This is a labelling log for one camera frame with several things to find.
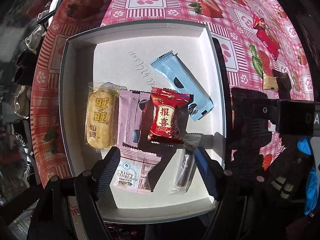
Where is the blue gloved hand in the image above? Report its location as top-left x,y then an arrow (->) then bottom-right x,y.
297,137 -> 319,215

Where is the yellow rice cracker packet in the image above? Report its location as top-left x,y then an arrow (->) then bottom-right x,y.
85,82 -> 127,150

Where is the white shallow cardboard box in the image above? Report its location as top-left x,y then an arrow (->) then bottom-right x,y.
59,20 -> 226,224

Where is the red chinese candy packet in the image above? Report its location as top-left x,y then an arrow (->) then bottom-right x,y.
148,87 -> 190,144

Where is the gold brown snack bar packet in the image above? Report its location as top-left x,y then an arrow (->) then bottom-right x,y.
263,72 -> 279,92

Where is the red snack wrapper top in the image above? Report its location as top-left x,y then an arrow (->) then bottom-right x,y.
253,15 -> 266,30

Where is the white crispy cranberry snack packet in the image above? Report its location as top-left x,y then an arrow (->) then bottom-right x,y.
113,146 -> 161,193

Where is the strawberry pattern pink tablecloth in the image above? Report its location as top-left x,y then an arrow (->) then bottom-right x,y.
30,0 -> 314,184

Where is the red long snack wrapper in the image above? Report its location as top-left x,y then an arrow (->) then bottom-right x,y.
256,29 -> 280,60

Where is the blue wafer packet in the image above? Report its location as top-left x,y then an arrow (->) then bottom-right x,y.
150,51 -> 214,121

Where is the pink wafer packet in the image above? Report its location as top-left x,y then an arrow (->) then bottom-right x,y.
117,90 -> 150,148

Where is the clear dark snack bar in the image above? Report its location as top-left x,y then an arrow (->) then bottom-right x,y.
171,133 -> 202,194

